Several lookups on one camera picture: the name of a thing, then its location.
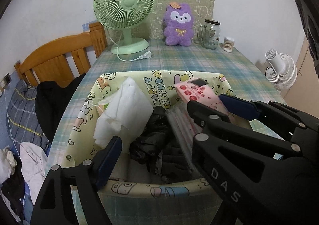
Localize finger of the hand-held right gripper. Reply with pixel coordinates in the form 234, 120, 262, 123
187, 101, 303, 157
219, 94, 319, 141

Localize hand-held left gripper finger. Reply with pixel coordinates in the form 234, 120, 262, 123
30, 137, 122, 225

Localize pink tissue pack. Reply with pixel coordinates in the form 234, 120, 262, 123
174, 77, 236, 126

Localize clear plastic bags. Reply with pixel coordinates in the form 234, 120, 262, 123
166, 104, 203, 173

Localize black plastic bag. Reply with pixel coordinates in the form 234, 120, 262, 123
129, 107, 175, 167

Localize yellow cartoon storage box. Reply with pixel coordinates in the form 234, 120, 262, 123
61, 69, 237, 199

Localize white tissue pack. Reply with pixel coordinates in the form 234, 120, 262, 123
93, 77, 154, 147

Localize grey knitted cloth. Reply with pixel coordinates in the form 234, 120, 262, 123
156, 140, 196, 182

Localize white standing fan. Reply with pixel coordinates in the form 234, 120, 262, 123
264, 49, 298, 90

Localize cotton swab container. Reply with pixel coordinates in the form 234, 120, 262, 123
223, 37, 235, 52

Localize beige door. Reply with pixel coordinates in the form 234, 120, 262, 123
284, 38, 319, 116

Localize glass jar mug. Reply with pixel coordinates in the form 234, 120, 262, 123
197, 19, 221, 49

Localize white garment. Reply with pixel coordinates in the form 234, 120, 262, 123
19, 142, 49, 191

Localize black garment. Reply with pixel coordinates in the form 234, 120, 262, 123
35, 74, 86, 142

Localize purple plush toy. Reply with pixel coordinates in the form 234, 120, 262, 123
163, 2, 195, 47

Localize plaid bedding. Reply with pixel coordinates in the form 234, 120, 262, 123
6, 82, 50, 148

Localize white crumpled cloth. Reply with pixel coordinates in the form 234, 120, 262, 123
0, 148, 18, 184

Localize green printed backing board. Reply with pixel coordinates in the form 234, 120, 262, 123
149, 0, 215, 41

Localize blue bed sheet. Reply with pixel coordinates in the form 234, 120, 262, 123
0, 88, 15, 152

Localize green desk fan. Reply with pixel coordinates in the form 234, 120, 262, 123
93, 0, 155, 55

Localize green fan power cable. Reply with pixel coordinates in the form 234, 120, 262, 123
108, 34, 153, 62

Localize wall socket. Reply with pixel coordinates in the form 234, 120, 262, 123
0, 73, 12, 89

